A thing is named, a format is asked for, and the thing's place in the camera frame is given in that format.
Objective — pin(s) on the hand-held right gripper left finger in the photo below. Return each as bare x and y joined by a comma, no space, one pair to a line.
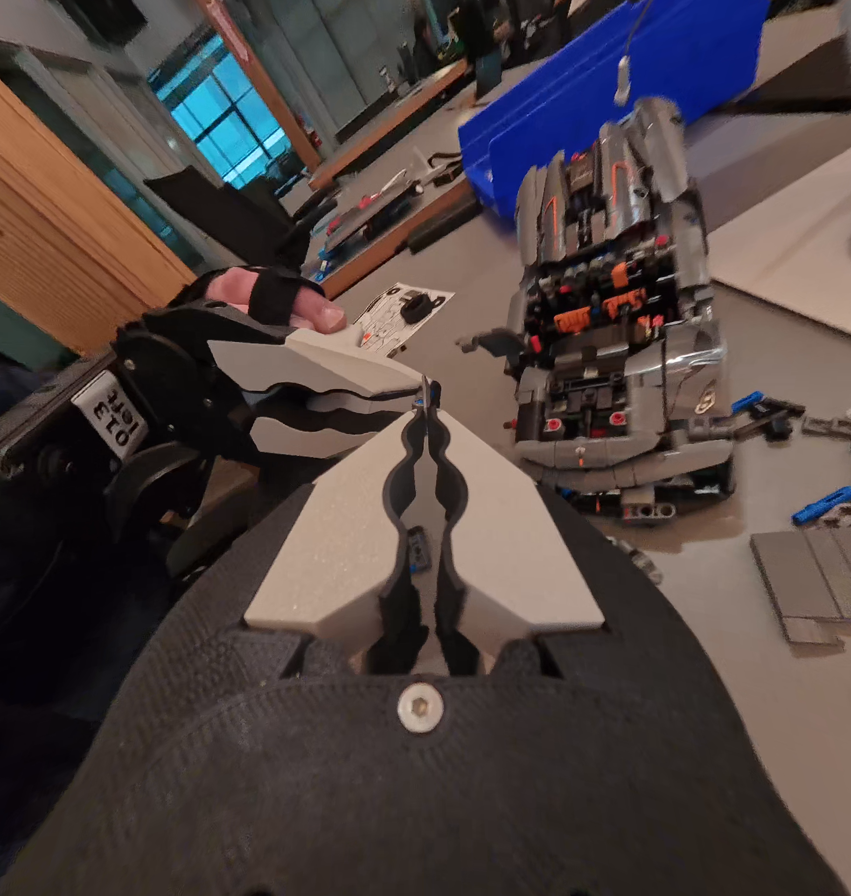
320,560

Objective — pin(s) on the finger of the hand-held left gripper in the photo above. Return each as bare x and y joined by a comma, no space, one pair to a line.
306,437
327,364

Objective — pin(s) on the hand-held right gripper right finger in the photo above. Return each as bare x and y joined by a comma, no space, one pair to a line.
530,560

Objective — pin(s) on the lego car model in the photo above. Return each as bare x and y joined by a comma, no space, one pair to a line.
607,245

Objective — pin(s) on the small black lego tyre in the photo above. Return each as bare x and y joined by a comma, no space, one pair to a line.
418,308

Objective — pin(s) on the dark grey lego panel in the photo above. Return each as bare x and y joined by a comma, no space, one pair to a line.
810,581

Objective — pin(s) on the blue lego axle pin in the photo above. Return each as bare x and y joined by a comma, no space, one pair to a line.
824,505

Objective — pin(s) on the grey lego plate with holes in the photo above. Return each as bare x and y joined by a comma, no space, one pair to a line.
845,514

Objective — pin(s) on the person's left hand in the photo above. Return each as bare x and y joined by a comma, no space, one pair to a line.
320,311

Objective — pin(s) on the white paper sheet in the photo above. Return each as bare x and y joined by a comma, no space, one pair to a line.
387,325

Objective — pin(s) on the long grey case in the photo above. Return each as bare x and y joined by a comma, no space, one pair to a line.
369,217

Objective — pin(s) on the wooden pillar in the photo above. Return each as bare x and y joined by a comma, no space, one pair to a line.
68,245

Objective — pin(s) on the black office chair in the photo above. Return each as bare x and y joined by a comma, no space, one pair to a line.
236,217

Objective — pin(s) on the black power bank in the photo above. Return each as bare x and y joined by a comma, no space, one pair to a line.
443,224

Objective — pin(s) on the small black red box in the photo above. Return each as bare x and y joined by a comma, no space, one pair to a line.
445,176

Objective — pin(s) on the blue storage bin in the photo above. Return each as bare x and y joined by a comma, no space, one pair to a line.
572,105

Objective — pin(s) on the white book stand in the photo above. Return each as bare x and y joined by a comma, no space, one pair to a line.
796,245

